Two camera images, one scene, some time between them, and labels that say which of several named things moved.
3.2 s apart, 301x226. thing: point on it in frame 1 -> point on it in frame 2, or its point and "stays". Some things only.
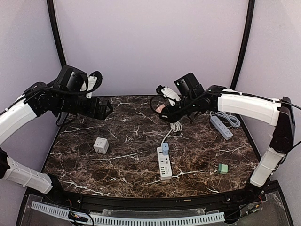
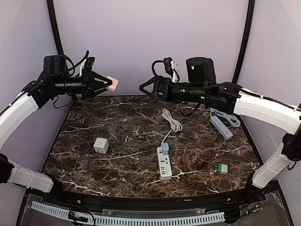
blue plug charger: x=165 y=149 stays
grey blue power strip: x=224 y=131 stays
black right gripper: x=171 y=117 -> x=158 y=81
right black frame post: x=250 y=14 stays
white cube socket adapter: x=101 y=145 stays
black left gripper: x=101 y=114 -> x=88 y=83
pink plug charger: x=160 y=108 -> x=112 y=87
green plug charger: x=223 y=168 stays
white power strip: x=165 y=168 stays
